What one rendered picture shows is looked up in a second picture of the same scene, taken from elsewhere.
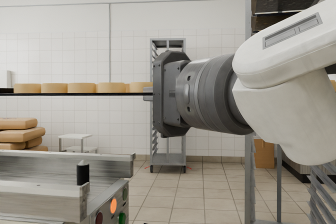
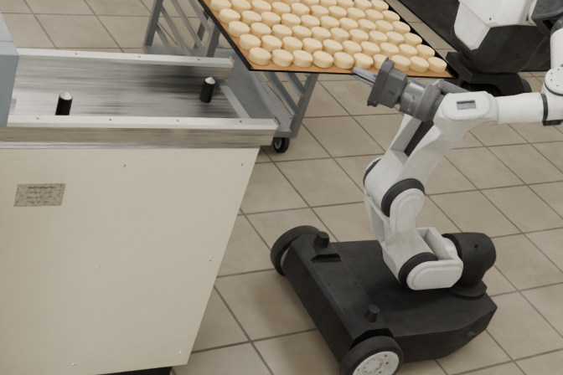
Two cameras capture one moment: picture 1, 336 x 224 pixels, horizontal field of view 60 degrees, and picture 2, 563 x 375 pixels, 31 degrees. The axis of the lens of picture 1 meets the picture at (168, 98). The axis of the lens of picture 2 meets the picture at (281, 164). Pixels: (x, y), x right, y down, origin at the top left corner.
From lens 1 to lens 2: 2.21 m
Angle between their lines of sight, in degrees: 53
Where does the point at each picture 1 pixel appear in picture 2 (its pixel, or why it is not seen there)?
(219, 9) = not seen: outside the picture
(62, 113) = not seen: outside the picture
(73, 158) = (171, 64)
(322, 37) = (476, 115)
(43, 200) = (248, 132)
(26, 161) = (112, 67)
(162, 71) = (387, 78)
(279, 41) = (462, 109)
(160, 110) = (378, 96)
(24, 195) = (233, 130)
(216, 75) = (431, 105)
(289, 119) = (452, 127)
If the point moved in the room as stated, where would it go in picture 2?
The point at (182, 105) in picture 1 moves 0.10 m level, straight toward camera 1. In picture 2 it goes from (405, 106) to (431, 130)
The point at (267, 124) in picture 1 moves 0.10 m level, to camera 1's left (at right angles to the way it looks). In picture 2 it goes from (442, 125) to (413, 129)
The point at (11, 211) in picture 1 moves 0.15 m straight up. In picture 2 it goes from (219, 141) to (235, 89)
